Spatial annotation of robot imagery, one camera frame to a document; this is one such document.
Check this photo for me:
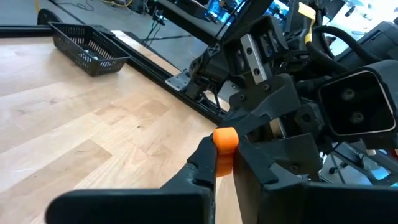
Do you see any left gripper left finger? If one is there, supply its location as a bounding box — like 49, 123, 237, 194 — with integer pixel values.
161, 134, 218, 224

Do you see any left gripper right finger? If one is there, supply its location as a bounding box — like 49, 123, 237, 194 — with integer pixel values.
233, 138, 304, 224

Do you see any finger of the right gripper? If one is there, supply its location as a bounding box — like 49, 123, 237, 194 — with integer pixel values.
217, 73, 303, 136
248, 132, 324, 181

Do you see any black monitor with lit screen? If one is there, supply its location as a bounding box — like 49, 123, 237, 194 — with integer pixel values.
206, 0, 248, 24

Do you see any black plastic basket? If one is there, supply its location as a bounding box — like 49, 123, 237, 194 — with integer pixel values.
48, 21, 131, 77

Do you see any small yellow cable tag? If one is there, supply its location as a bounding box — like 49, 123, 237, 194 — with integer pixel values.
298, 2, 317, 44

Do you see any thick black gripper cable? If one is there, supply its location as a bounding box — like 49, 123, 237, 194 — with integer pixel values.
306, 24, 382, 68

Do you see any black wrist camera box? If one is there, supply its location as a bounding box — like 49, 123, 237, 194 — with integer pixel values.
318, 59, 398, 150

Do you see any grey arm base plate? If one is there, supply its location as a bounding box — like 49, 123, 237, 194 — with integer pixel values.
164, 72, 192, 92

